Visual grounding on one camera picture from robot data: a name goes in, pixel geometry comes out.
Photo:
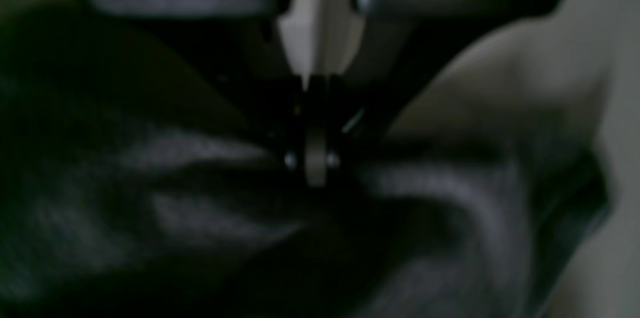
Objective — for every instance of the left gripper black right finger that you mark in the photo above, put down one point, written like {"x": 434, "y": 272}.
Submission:
{"x": 405, "y": 44}

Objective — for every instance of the grey T-shirt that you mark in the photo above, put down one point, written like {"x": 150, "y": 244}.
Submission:
{"x": 128, "y": 191}

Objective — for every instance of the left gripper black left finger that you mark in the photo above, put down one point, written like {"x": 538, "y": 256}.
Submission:
{"x": 238, "y": 48}

